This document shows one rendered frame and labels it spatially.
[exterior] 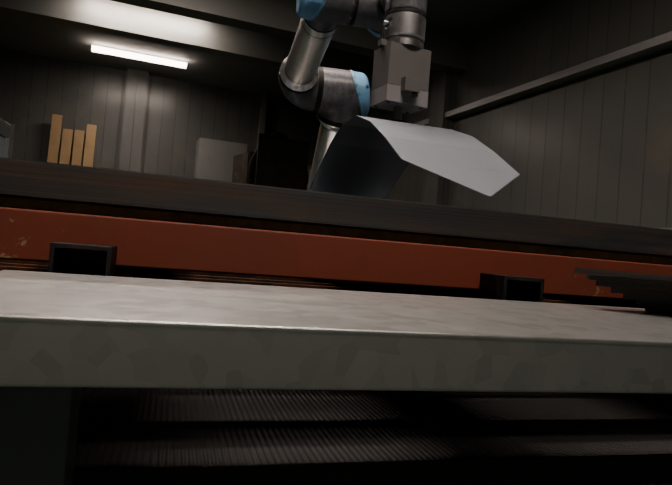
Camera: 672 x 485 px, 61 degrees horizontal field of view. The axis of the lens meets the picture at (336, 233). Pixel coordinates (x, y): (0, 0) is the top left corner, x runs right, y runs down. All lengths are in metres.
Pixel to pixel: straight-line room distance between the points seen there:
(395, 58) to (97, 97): 8.46
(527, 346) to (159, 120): 9.08
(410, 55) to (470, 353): 0.80
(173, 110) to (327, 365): 9.13
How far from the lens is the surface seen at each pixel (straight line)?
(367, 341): 0.29
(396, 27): 1.07
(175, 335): 0.28
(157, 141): 9.28
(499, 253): 0.70
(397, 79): 1.04
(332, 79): 1.50
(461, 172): 0.78
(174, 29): 6.52
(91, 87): 9.40
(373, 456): 0.72
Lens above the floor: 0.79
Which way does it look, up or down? 2 degrees up
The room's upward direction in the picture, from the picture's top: 5 degrees clockwise
